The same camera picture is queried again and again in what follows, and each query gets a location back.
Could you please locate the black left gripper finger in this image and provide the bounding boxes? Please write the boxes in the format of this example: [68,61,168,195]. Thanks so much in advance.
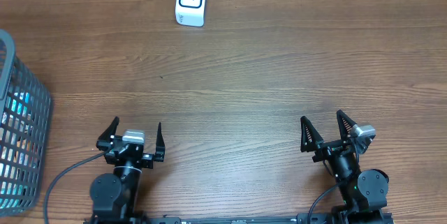
[96,117,119,151]
[154,122,166,162]

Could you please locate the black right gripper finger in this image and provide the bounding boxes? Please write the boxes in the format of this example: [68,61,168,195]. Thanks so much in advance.
[337,110,356,144]
[300,116,323,152]

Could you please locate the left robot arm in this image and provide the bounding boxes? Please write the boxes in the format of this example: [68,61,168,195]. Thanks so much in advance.
[89,117,166,223]

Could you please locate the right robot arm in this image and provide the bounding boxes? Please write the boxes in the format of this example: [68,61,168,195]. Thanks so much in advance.
[300,110,393,223]

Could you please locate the white barcode scanner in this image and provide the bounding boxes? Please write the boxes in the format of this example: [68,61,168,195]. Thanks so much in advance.
[175,0,206,27]

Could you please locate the grey plastic mesh basket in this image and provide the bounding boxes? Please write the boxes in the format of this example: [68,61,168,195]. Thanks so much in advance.
[1,29,53,217]

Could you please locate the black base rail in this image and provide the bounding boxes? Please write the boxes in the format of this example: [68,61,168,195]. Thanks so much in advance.
[83,213,395,224]

